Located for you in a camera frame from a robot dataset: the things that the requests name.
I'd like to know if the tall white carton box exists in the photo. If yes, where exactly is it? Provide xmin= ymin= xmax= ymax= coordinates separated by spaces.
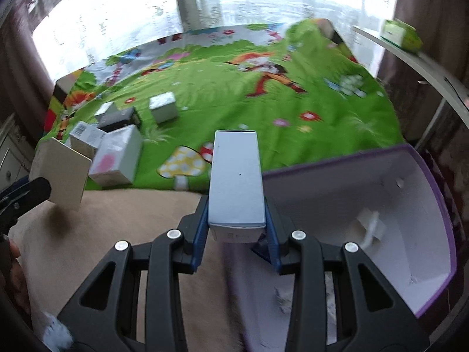
xmin=208 ymin=130 xmax=266 ymax=243

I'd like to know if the white toy frame piece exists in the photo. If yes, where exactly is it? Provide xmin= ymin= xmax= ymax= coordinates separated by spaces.
xmin=357 ymin=208 xmax=387 ymax=250

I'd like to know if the white box pink spot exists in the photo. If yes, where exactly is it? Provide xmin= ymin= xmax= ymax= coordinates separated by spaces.
xmin=89 ymin=125 xmax=143 ymax=187

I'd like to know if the green cartoon play mat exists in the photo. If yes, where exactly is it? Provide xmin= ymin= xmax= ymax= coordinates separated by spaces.
xmin=44 ymin=18 xmax=404 ymax=192

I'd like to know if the black rectangular box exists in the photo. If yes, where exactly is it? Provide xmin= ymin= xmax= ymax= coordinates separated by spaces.
xmin=97 ymin=106 xmax=142 ymax=133

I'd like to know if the green tissue pack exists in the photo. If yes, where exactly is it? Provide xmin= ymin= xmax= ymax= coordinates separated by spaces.
xmin=380 ymin=20 xmax=423 ymax=54

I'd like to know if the white lace curtain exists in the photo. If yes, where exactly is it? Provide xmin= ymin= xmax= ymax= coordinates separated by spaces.
xmin=24 ymin=0 xmax=397 ymax=79

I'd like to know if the small silver cube box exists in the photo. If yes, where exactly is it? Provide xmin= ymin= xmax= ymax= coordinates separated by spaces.
xmin=149 ymin=92 xmax=178 ymax=124

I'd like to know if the white barcode box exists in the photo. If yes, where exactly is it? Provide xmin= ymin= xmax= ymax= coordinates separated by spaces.
xmin=69 ymin=121 xmax=106 ymax=160

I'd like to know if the white curved shelf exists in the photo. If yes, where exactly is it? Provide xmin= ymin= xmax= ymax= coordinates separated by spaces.
xmin=352 ymin=26 xmax=468 ymax=126

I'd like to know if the cream tea box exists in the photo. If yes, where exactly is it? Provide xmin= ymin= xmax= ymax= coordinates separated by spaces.
xmin=29 ymin=138 xmax=91 ymax=211

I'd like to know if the brown curtain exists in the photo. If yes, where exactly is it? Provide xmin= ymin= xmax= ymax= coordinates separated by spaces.
xmin=378 ymin=0 xmax=468 ymax=140

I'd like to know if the small white green box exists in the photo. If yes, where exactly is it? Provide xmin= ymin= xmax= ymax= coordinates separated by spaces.
xmin=94 ymin=102 xmax=118 ymax=122

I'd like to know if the purple storage box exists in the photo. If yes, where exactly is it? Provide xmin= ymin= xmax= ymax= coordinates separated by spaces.
xmin=224 ymin=144 xmax=456 ymax=351

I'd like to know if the person left hand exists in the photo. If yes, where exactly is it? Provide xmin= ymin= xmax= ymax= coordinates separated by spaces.
xmin=1 ymin=235 xmax=31 ymax=315

